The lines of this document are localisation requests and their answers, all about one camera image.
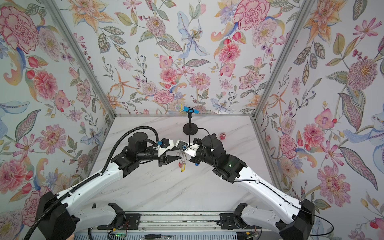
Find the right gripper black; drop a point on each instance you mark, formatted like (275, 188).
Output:
(194, 160)

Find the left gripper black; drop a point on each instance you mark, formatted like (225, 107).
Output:
(161, 159)

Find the metal keyring with red handle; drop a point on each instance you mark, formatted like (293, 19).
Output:
(182, 158)

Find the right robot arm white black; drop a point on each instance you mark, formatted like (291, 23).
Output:
(235, 171)

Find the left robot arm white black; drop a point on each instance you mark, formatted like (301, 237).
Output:
(61, 215)

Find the small red toy figure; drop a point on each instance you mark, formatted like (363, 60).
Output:
(222, 136)

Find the black microphone stand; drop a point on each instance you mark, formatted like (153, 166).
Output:
(190, 128)

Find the toy microphone blue yellow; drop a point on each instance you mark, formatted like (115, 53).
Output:
(182, 108)

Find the black screwdriver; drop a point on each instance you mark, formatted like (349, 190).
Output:
(158, 237)

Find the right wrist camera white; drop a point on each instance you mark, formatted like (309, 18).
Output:
(188, 148)

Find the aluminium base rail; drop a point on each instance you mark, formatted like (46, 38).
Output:
(192, 221)

